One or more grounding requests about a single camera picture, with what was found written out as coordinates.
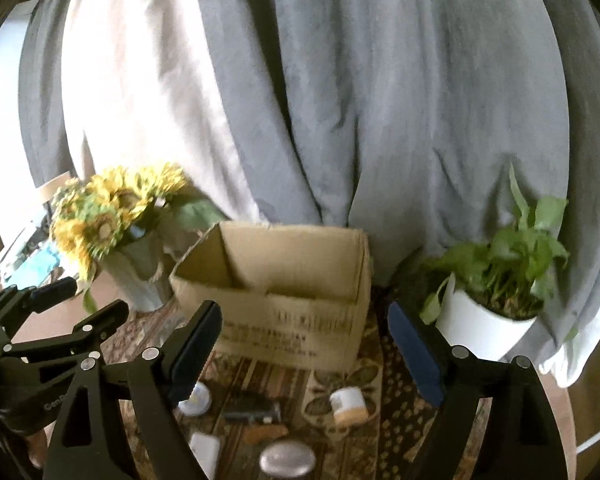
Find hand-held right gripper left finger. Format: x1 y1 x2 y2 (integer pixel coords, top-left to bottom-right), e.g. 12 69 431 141
42 300 224 480

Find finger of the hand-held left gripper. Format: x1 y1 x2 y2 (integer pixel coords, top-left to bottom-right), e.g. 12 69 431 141
0 276 79 337
2 300 130 362

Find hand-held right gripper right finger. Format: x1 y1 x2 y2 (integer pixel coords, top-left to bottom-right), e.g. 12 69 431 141
386 301 571 480

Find small round white tin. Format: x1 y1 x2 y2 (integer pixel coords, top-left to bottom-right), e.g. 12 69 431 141
177 381 212 417

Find black tube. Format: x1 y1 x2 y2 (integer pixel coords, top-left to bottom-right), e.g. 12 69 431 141
222 392 282 423

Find white jar with yellow label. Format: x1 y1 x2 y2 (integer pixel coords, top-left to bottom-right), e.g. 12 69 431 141
329 386 370 427

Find small white box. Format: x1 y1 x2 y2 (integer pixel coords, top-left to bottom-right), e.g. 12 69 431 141
187 432 222 480

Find brown cardboard box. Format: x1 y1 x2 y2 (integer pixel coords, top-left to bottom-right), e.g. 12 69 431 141
169 221 372 372

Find silver oval tin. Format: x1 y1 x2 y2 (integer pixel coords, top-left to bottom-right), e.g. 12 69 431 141
259 441 317 477

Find blue cloth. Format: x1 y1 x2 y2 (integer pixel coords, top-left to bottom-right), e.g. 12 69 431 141
10 247 63 286

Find grey ribbed vase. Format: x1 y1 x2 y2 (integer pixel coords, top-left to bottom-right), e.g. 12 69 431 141
100 232 173 313

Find white plant pot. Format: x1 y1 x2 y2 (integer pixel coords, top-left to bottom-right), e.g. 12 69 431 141
435 272 538 363

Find yellow sunflower bouquet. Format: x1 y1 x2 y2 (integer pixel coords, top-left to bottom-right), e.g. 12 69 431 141
49 162 231 311

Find patterned brown rug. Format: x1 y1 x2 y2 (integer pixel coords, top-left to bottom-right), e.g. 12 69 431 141
100 285 496 480

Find green leafy plant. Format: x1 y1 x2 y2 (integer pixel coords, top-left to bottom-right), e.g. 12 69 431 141
419 162 571 323

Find white sheer curtain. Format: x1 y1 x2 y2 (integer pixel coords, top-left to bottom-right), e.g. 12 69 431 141
537 295 600 388

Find beige curtain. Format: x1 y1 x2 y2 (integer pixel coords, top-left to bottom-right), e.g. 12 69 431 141
60 0 271 226

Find grey curtain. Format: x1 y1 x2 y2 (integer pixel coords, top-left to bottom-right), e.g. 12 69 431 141
17 0 600 386

